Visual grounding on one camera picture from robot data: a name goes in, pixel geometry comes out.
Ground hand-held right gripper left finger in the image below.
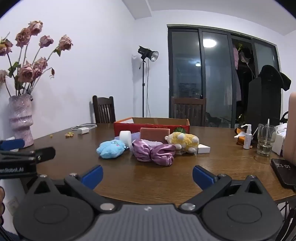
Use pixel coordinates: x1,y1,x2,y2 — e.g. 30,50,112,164
28,165,116,212

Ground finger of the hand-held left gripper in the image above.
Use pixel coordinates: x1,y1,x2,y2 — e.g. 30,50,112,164
28,147,56,163
0,138,25,151

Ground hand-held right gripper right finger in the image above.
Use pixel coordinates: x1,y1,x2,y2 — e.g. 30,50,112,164
179,165,269,212

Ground small white box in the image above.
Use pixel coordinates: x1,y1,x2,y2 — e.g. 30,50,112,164
196,144,211,154

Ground light blue plush toy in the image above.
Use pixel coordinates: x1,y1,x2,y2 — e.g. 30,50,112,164
96,139,127,159

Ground yellow plush toy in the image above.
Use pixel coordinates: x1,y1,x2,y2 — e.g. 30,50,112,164
165,132,200,154

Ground white round roll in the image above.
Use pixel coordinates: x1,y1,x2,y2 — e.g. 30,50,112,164
119,130,132,149

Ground purple satin scrunchie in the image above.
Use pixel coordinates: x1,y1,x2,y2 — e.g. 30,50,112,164
132,139,176,166

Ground red orange cardboard box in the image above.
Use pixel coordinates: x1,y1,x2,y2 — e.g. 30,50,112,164
113,117,190,140

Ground lavender knit cloth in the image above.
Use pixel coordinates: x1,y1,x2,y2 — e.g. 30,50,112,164
114,132,163,144

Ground reddish brown sponge block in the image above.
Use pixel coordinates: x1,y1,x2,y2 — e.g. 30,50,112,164
140,127,170,142

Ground person's left hand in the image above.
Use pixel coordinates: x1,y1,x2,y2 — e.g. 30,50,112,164
0,186,5,216

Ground pink ceramic vase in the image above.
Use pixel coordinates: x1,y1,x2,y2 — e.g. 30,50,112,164
9,95,34,149

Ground small yellow crumbs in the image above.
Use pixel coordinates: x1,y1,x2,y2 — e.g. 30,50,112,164
49,132,74,138

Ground white spray bottle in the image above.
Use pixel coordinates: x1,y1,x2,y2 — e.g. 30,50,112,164
240,124,253,149

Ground dark wooden chair pink cushion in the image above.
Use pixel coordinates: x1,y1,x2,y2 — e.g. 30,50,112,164
171,96,207,127

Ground clear glass cup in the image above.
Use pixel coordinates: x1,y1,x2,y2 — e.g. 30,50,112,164
257,123,278,156

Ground dried pink roses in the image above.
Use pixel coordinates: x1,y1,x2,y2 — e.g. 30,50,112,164
0,20,74,96

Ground black phone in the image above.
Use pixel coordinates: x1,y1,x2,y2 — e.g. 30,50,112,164
270,159,296,189

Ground white tissue box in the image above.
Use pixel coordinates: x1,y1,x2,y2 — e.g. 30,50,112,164
272,123,289,156

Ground black paper bag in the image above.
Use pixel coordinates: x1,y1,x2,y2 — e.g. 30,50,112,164
245,76,283,130

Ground dark framed sliding glass door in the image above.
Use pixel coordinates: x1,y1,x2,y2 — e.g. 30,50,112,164
167,24,284,129

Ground pale pink object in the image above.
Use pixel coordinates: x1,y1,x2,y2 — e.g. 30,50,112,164
282,91,296,163

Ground hanging clothes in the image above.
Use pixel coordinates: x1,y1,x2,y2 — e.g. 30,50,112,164
232,43,253,102

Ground studio light on stand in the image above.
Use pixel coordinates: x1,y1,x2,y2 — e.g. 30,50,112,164
138,45,159,118

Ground white wall socket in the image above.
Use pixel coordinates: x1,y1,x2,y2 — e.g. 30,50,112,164
7,197,20,212

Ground white charging cable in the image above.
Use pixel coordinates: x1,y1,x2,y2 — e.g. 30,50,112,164
71,124,98,131

